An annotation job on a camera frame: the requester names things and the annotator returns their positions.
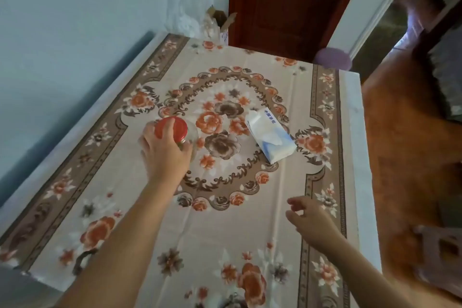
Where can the person's left hand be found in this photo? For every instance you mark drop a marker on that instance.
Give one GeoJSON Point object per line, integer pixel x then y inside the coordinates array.
{"type": "Point", "coordinates": [164, 161]}

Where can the person's right hand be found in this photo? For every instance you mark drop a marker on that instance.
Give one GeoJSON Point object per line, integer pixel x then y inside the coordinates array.
{"type": "Point", "coordinates": [312, 223]}

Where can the red lid glass jar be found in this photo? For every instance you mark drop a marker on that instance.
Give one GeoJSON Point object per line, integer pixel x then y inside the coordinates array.
{"type": "Point", "coordinates": [179, 130]}

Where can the beige floral tablecloth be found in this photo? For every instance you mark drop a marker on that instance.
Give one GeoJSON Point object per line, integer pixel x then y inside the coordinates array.
{"type": "Point", "coordinates": [223, 232]}

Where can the white blue tissue pack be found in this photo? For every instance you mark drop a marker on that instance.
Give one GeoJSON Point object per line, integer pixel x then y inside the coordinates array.
{"type": "Point", "coordinates": [270, 134]}

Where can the person's right forearm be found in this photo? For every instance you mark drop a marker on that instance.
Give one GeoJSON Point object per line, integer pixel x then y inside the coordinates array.
{"type": "Point", "coordinates": [364, 279]}

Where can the person's left forearm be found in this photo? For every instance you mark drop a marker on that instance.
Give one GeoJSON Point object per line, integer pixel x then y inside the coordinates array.
{"type": "Point", "coordinates": [119, 246]}

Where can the pink plastic stool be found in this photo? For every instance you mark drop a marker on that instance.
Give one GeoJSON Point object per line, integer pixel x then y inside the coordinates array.
{"type": "Point", "coordinates": [433, 246]}

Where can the clear plastic bag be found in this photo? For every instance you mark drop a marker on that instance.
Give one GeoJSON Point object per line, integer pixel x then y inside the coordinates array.
{"type": "Point", "coordinates": [184, 24]}

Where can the open cardboard box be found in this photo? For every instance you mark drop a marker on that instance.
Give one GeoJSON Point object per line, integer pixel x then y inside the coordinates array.
{"type": "Point", "coordinates": [225, 31]}

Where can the purple cylindrical stool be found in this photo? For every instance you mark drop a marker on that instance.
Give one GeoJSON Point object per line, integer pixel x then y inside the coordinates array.
{"type": "Point", "coordinates": [332, 59]}

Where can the dark brown wooden door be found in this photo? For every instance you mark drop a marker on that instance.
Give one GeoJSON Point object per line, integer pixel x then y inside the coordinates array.
{"type": "Point", "coordinates": [288, 4]}

